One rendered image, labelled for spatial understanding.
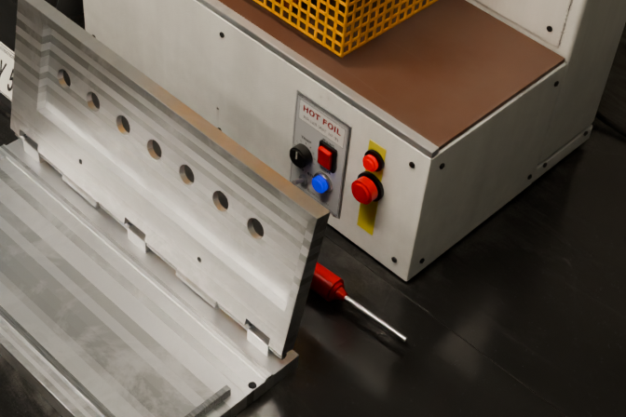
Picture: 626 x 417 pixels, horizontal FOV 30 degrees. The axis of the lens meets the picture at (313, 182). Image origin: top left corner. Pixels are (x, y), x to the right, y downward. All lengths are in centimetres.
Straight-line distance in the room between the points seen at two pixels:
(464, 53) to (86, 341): 49
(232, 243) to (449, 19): 36
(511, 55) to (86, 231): 49
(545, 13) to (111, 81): 46
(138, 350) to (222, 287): 10
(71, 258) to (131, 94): 19
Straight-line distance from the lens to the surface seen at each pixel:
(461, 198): 125
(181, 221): 119
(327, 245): 130
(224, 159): 111
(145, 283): 123
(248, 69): 128
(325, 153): 123
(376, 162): 118
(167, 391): 114
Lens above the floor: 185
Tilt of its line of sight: 44 degrees down
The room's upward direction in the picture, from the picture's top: 6 degrees clockwise
